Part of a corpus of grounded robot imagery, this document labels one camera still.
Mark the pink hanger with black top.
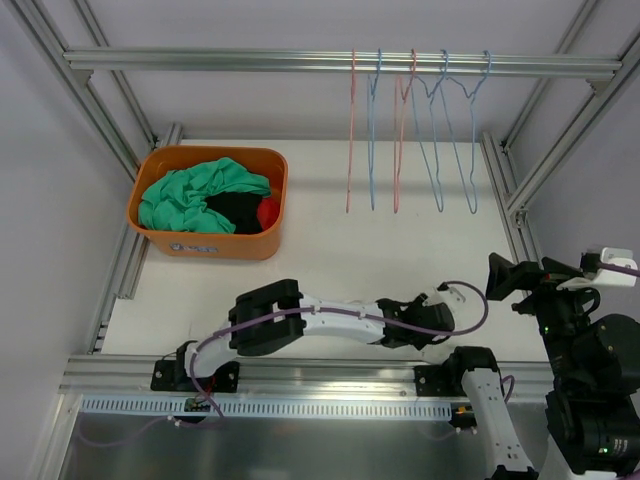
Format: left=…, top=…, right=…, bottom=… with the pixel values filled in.
left=392, top=49, right=417, bottom=214

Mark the green tank top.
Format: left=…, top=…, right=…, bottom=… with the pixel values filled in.
left=137, top=157, right=271, bottom=234

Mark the red tank top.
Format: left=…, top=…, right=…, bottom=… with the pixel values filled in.
left=256, top=197, right=280, bottom=231

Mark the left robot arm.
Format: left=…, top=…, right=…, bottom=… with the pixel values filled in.
left=167, top=279, right=455, bottom=393

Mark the pink wire hanger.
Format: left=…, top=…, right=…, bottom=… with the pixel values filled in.
left=345, top=49, right=357, bottom=214

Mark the aluminium hanging rail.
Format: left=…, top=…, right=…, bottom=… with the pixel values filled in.
left=63, top=47, right=623, bottom=80

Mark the white slotted cable duct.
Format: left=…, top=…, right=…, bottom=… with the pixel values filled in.
left=79, top=395, right=452, bottom=422

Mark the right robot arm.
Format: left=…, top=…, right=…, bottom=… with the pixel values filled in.
left=443, top=247, right=639, bottom=479

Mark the blue hanger with green top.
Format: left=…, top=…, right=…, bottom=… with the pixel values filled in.
left=411, top=49, right=449, bottom=213

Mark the blue wire hanger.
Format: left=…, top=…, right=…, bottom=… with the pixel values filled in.
left=439, top=49, right=494, bottom=216
left=367, top=49, right=382, bottom=211

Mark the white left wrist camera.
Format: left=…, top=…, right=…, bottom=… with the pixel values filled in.
left=423, top=283, right=466, bottom=308

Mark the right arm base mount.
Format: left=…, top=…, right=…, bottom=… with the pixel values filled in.
left=413, top=364, right=466, bottom=397

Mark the black tank top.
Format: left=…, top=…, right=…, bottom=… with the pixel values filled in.
left=205, top=192, right=263, bottom=234

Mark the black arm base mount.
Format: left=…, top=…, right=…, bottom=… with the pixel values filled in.
left=150, top=359, right=240, bottom=393

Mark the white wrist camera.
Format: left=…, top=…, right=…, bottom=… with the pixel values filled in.
left=556, top=247, right=639, bottom=290
left=423, top=283, right=466, bottom=308

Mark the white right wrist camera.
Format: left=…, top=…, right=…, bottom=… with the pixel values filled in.
left=556, top=247, right=639, bottom=290

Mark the orange plastic bin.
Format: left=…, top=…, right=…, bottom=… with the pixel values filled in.
left=126, top=145, right=288, bottom=260

